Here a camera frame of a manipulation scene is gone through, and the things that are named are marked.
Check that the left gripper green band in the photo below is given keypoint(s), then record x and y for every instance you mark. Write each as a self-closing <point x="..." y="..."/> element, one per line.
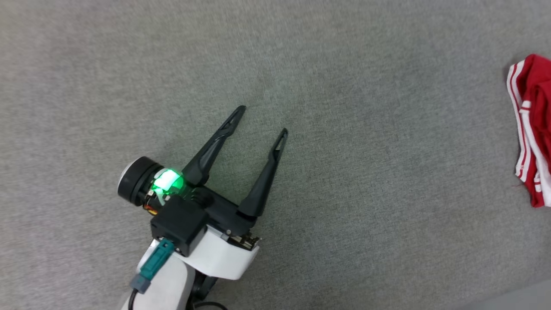
<point x="224" y="254"/>

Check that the red basketball jersey number 23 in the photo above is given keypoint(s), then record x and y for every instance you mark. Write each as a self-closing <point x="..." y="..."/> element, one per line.
<point x="538" y="129"/>

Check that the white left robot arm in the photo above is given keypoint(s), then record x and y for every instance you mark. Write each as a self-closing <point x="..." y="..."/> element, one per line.
<point x="168" y="288"/>

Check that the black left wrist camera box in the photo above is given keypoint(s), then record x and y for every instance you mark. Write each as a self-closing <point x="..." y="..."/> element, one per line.
<point x="178" y="224"/>

